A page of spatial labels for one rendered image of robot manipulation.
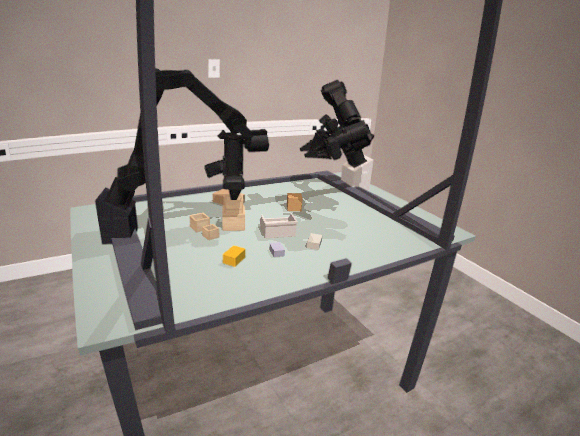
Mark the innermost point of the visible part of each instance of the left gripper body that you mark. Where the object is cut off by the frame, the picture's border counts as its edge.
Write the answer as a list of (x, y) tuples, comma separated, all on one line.
[(234, 165)]

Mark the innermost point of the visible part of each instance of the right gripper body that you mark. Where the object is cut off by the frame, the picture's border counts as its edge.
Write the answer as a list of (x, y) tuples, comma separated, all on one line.
[(344, 139)]

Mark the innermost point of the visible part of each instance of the white open box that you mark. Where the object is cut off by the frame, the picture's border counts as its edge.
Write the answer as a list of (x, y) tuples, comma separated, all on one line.
[(278, 227)]

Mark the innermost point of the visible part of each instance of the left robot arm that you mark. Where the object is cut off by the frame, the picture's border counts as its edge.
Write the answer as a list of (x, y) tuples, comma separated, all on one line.
[(122, 189)]

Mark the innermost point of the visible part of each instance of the yellow block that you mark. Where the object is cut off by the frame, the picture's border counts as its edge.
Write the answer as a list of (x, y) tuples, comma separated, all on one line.
[(234, 256)]

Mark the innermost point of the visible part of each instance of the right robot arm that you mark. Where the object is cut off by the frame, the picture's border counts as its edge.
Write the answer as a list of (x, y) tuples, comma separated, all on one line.
[(346, 111)]

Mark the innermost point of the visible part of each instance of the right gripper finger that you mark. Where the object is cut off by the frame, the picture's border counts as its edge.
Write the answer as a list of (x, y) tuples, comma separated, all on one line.
[(315, 142), (321, 151)]

